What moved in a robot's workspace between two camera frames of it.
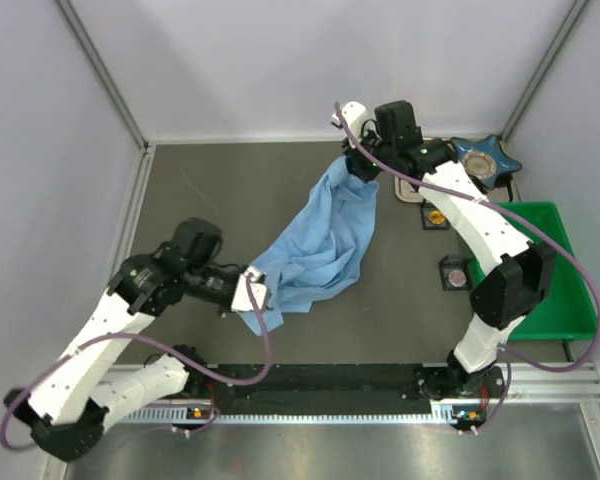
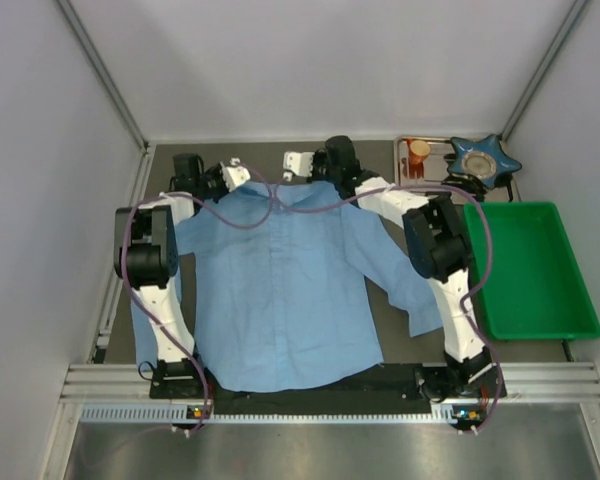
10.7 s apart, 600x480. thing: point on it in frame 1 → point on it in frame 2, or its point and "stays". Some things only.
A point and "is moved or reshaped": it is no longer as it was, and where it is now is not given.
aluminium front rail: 525,383 stays
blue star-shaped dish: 486,159 stays
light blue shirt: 315,254 is moved or reshaped
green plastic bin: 563,313 stays
